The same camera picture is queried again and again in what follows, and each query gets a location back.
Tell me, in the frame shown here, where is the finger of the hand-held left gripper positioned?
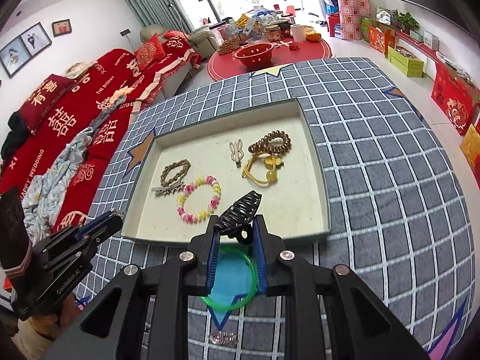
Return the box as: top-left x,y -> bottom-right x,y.
80,218 -> 125,246
73,210 -> 124,234

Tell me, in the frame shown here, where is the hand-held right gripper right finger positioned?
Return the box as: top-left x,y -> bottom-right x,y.
252,217 -> 428,360

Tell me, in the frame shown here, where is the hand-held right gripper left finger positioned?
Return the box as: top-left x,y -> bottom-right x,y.
45,215 -> 223,360

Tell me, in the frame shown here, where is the black hair claw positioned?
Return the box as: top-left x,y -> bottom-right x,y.
214,191 -> 263,247

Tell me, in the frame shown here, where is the pastel bead bracelet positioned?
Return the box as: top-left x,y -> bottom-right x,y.
176,175 -> 222,225

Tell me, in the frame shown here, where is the shallow grey-green box tray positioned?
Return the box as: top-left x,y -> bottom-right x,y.
120,98 -> 332,247

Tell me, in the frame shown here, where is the metal alligator hair clip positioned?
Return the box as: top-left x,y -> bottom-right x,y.
151,183 -> 185,196

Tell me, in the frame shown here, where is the brown braided bracelet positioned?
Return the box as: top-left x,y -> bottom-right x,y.
160,159 -> 191,188

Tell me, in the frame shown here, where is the yellow beaded hair tie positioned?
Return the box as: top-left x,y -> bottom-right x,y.
241,153 -> 286,188

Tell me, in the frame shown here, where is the bunny-shaped metal hair clip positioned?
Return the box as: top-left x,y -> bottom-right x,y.
229,139 -> 245,168

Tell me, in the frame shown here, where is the brown spiral hair tie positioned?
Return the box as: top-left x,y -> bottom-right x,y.
249,130 -> 293,157

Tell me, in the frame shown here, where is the person's left hand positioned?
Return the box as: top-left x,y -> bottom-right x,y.
22,292 -> 82,346

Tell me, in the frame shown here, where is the green translucent bangle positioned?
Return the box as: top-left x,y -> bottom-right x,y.
200,247 -> 260,312

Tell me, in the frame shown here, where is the light blue crumpled blanket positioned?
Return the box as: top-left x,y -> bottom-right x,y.
22,93 -> 128,245

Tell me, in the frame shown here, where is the silver hair clip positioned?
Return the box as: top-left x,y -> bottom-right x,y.
209,331 -> 239,347

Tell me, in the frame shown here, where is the red covered sofa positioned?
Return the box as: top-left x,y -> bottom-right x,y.
0,31 -> 202,234

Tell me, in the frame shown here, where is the dark cloth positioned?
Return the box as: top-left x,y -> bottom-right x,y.
0,111 -> 31,160

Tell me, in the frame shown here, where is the large red printed pillow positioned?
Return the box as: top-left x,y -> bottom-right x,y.
23,74 -> 76,134

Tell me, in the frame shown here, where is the red patterned cushion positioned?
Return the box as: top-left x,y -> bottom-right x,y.
133,33 -> 167,71

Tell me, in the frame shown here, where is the framed wedding photo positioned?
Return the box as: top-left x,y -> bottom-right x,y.
19,22 -> 52,55
0,37 -> 29,79

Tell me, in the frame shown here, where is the small red framed photo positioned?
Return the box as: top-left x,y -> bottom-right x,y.
51,18 -> 71,38

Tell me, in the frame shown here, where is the red colander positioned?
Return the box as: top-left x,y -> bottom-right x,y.
234,43 -> 275,69

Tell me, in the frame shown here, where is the beige armchair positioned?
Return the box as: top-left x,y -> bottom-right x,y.
139,24 -> 222,58

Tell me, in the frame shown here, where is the round red table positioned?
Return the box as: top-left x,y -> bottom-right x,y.
207,37 -> 334,83

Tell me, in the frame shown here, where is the yellow gift box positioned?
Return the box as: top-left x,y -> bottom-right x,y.
459,123 -> 480,170

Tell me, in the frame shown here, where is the stack of yellow-green boxes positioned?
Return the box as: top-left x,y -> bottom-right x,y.
387,44 -> 425,78

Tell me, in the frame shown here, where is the red plastic stool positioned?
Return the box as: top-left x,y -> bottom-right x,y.
325,12 -> 342,38

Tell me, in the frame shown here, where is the orange-red gift box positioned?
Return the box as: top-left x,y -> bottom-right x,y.
368,24 -> 395,58

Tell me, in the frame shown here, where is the red dragon gift box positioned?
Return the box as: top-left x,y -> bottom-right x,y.
431,61 -> 480,136

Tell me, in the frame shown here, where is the pink floral rolled mat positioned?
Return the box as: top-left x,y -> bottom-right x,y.
335,0 -> 370,41

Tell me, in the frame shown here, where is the red low shelf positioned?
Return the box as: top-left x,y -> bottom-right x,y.
395,29 -> 480,69

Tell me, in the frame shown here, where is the green potted plant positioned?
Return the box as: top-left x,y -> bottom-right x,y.
391,9 -> 421,35

